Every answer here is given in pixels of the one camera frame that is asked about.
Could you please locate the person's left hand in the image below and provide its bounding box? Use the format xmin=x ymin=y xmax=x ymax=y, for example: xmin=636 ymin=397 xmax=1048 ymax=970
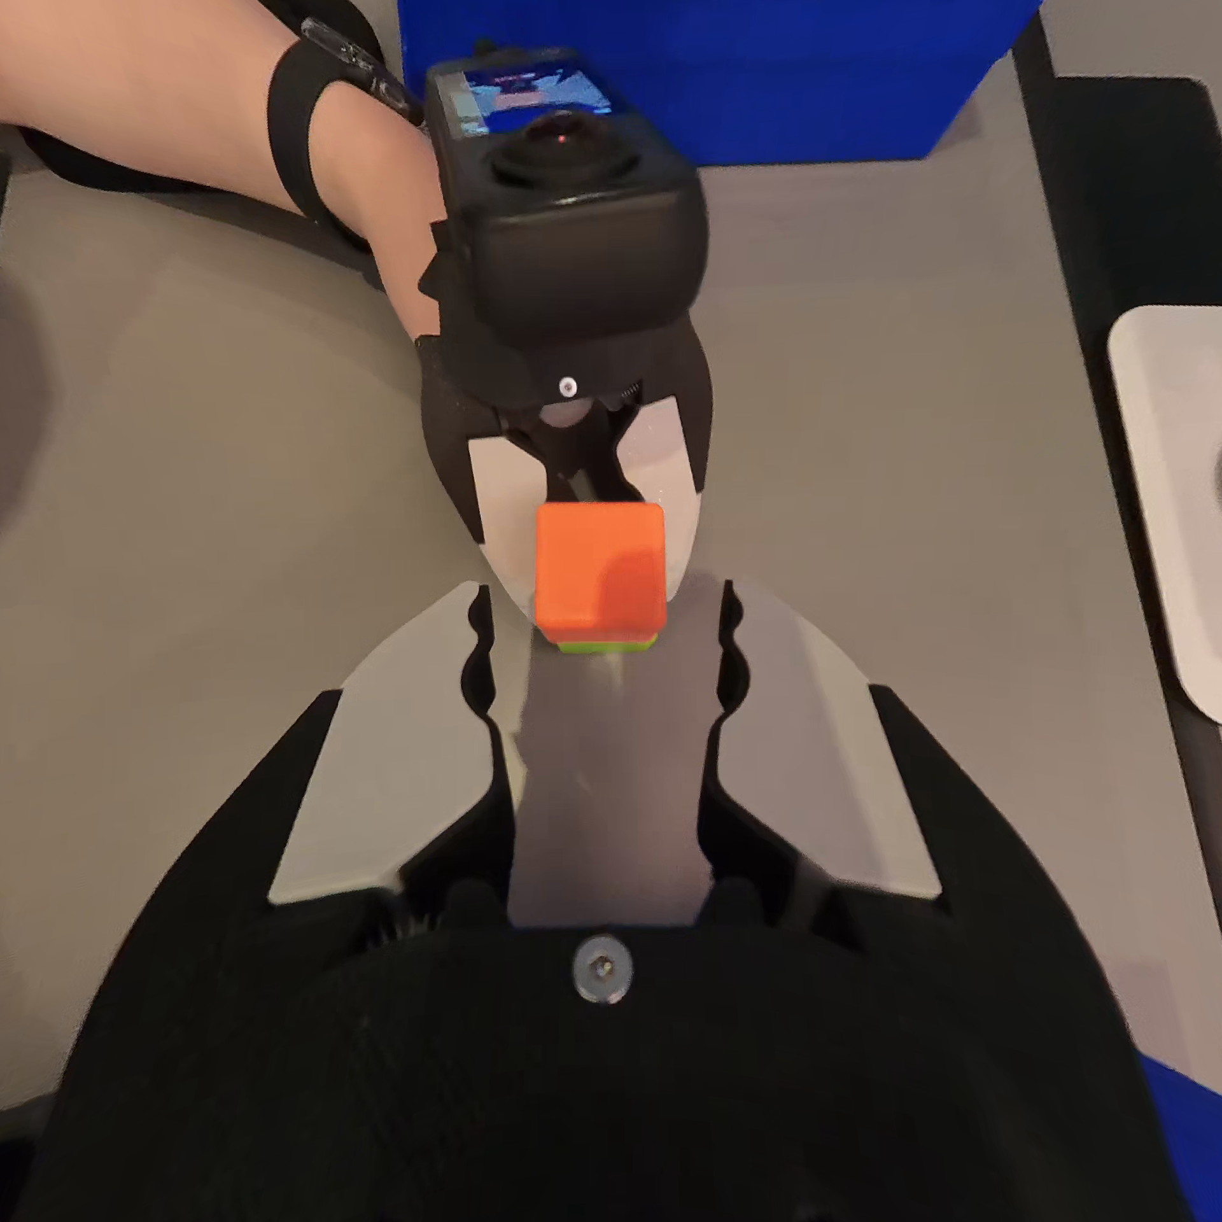
xmin=310 ymin=86 xmax=450 ymax=345

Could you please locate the black wrist strap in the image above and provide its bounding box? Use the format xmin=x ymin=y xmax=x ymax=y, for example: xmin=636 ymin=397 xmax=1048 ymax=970
xmin=268 ymin=20 xmax=425 ymax=246

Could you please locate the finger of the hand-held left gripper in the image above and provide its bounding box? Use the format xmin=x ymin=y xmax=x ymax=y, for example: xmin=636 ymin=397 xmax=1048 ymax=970
xmin=608 ymin=397 xmax=711 ymax=583
xmin=464 ymin=436 xmax=556 ymax=589

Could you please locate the blue plastic bin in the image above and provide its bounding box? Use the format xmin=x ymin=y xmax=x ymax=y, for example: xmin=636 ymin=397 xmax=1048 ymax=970
xmin=1142 ymin=1047 xmax=1222 ymax=1222
xmin=397 ymin=0 xmax=1042 ymax=169

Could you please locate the black textured mat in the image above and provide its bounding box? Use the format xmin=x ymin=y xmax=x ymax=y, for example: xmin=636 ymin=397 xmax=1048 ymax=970
xmin=10 ymin=125 xmax=383 ymax=288

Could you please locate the white sign stand base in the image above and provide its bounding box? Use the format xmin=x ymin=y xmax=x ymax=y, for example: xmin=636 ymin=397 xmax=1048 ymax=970
xmin=1109 ymin=305 xmax=1222 ymax=723

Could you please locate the orange magnetic cube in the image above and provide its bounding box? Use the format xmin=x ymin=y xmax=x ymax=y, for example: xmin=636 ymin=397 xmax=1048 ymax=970
xmin=534 ymin=500 xmax=669 ymax=644

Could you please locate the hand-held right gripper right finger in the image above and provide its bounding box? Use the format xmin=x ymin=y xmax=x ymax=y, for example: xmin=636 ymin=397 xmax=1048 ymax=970
xmin=700 ymin=579 xmax=944 ymax=922

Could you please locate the person's left forearm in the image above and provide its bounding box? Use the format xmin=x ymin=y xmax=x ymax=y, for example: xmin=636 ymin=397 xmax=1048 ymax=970
xmin=0 ymin=0 xmax=307 ymax=202

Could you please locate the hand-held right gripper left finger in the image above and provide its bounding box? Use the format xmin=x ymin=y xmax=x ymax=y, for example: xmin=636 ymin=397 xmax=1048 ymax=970
xmin=268 ymin=579 xmax=517 ymax=922

